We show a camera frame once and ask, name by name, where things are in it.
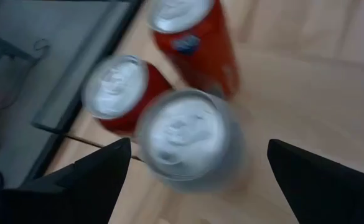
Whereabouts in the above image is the dark red beverage can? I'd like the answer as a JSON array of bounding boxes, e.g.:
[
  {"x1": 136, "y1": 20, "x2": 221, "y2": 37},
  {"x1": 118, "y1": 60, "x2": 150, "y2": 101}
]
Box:
[{"x1": 81, "y1": 54, "x2": 173, "y2": 138}]

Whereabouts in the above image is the silver beverage can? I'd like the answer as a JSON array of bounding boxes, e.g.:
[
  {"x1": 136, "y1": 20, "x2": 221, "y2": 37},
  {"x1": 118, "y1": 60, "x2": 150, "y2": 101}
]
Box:
[{"x1": 136, "y1": 88, "x2": 250, "y2": 194}]

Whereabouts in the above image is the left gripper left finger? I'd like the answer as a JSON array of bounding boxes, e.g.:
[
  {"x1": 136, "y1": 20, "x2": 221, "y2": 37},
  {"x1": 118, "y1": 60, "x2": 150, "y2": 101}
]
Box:
[{"x1": 0, "y1": 138, "x2": 133, "y2": 224}]

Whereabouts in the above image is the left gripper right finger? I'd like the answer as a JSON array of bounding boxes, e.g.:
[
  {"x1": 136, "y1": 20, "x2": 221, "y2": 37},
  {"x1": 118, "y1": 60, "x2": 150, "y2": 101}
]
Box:
[{"x1": 266, "y1": 138, "x2": 364, "y2": 224}]

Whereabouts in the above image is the red can with blue logo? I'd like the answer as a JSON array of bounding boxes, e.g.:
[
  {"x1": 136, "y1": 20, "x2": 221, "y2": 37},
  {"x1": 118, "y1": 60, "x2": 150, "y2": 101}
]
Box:
[{"x1": 144, "y1": 0, "x2": 242, "y2": 101}]

